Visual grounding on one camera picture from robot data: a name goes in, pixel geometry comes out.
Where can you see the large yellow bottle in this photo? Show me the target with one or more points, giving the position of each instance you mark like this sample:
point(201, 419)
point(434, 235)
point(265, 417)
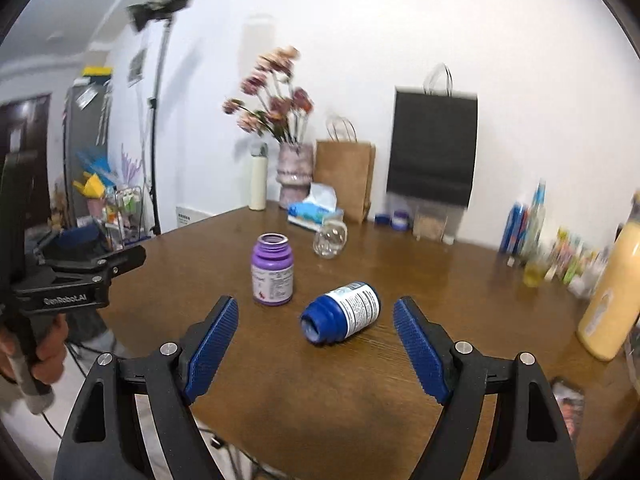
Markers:
point(607, 305)

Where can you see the small glass of yellow liquid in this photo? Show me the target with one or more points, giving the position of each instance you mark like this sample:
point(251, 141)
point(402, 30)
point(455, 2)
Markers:
point(534, 272)

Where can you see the blue tissue pack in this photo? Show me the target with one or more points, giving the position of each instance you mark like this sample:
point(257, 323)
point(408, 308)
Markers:
point(315, 210)

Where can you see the clear glass jar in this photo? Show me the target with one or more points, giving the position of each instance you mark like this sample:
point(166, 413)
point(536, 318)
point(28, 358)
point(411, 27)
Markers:
point(330, 241)

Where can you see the clear bottle with blue cap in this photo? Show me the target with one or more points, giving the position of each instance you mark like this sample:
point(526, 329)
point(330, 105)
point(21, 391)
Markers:
point(536, 220)

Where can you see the grey refrigerator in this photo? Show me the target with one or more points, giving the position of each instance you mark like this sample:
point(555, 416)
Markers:
point(87, 135)

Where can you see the yellow and blue toys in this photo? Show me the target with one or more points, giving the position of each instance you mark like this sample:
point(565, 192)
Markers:
point(92, 182)

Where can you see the pink flower bouquet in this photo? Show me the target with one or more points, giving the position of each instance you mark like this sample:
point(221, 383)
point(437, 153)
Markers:
point(277, 100)

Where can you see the yellow box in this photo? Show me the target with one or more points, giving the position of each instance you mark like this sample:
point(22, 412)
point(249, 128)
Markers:
point(96, 71)

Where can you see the small blue lid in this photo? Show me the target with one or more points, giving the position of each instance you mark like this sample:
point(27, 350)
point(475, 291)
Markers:
point(382, 219)

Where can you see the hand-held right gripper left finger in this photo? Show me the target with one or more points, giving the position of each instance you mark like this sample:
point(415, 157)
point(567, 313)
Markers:
point(216, 344)

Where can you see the purple artificial plant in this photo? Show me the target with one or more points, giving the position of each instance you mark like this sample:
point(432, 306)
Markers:
point(131, 165)

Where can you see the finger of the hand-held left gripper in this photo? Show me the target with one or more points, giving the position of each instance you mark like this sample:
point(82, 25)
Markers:
point(122, 259)

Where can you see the blue drink can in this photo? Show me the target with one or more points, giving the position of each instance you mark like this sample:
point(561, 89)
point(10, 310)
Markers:
point(515, 230)

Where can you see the dark glossy packet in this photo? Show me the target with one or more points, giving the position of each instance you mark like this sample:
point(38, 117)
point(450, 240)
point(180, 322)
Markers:
point(569, 407)

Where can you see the person's left hand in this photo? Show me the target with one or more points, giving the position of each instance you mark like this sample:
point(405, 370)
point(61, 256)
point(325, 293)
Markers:
point(51, 349)

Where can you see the black light stand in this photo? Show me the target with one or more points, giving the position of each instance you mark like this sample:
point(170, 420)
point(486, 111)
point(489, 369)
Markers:
point(157, 110)

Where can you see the wall paper sheet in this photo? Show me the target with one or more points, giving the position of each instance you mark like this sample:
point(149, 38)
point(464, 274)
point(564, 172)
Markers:
point(137, 67)

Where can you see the blue bottle with white label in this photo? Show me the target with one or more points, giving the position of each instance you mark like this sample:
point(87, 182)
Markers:
point(345, 311)

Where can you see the dark blue bag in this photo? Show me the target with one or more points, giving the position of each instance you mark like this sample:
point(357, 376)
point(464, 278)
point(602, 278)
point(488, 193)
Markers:
point(80, 240)

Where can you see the brown paper bag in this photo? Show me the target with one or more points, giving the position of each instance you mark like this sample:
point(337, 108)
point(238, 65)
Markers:
point(345, 180)

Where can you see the small blue jar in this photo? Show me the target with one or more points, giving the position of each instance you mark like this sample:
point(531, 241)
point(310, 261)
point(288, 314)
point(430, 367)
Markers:
point(401, 220)

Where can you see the black paper bag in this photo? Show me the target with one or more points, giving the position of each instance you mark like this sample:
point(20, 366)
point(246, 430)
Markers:
point(432, 145)

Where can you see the clear plastic container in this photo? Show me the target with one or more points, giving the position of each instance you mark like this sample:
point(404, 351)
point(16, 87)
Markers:
point(429, 222)

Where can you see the row of colourful packets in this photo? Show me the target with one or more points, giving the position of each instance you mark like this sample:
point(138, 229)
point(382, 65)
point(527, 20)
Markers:
point(575, 262)

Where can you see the dark brown door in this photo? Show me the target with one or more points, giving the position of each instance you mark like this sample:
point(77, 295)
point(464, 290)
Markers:
point(25, 130)

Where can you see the white slim bottle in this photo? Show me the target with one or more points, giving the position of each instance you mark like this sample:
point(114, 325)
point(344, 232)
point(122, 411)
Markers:
point(258, 180)

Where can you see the purple bottle with label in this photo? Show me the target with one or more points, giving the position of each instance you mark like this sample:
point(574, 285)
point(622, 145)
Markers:
point(272, 276)

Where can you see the pink ceramic vase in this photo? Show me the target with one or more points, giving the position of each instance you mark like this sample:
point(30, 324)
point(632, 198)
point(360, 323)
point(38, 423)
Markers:
point(295, 172)

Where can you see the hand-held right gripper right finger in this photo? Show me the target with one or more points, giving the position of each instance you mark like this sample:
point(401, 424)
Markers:
point(416, 345)

